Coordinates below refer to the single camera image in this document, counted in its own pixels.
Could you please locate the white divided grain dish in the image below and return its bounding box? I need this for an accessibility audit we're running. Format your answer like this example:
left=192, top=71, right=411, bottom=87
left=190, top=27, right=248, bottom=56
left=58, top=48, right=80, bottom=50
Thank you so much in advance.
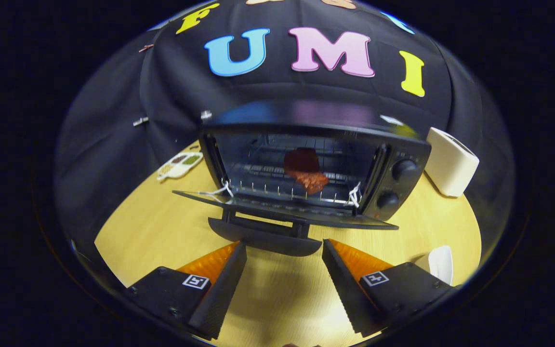
left=157, top=151, right=204, bottom=181

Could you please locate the white pop-up toaster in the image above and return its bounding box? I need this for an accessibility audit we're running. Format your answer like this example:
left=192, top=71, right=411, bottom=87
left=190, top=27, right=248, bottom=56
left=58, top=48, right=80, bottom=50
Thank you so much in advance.
left=424, top=127, right=480, bottom=198

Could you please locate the reddish brown meat piece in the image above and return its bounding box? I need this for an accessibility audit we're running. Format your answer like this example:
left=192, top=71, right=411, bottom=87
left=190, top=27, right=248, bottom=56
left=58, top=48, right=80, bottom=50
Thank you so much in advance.
left=284, top=147, right=330, bottom=195

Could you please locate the white ribbed tray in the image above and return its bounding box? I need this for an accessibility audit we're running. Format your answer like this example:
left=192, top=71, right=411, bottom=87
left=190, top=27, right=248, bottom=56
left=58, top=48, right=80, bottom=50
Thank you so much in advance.
left=427, top=245, right=453, bottom=285

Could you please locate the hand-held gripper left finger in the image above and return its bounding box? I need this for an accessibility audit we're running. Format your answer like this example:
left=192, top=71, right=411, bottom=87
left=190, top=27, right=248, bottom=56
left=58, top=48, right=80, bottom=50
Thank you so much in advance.
left=124, top=241, right=248, bottom=340

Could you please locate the black backdrop cloth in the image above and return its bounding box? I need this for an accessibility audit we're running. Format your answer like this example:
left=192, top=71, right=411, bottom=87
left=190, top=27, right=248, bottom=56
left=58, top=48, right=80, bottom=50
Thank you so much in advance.
left=55, top=0, right=514, bottom=251

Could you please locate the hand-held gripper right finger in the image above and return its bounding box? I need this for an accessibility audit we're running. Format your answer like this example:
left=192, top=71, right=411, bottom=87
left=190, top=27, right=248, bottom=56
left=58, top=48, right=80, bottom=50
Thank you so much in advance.
left=322, top=239, right=454, bottom=338

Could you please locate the black toaster oven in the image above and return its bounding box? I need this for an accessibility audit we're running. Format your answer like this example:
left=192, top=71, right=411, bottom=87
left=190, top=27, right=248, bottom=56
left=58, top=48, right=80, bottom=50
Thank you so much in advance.
left=172, top=100, right=432, bottom=257

